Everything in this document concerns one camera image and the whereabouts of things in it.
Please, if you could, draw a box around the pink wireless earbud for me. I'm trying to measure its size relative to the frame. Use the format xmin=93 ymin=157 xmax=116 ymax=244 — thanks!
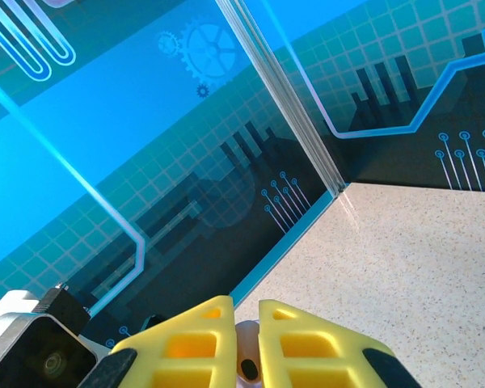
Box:
xmin=234 ymin=318 xmax=264 ymax=385

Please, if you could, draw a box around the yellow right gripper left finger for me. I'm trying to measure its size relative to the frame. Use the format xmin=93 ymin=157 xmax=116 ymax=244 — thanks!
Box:
xmin=76 ymin=294 xmax=238 ymax=388

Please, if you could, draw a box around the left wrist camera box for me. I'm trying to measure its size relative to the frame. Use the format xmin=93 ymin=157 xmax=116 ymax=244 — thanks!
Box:
xmin=0 ymin=284 xmax=106 ymax=388

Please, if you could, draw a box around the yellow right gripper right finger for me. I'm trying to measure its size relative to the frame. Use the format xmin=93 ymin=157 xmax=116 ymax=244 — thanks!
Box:
xmin=257 ymin=298 xmax=424 ymax=388

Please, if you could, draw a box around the aluminium frame post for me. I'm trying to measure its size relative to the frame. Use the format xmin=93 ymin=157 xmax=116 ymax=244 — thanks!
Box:
xmin=216 ymin=0 xmax=351 ymax=195

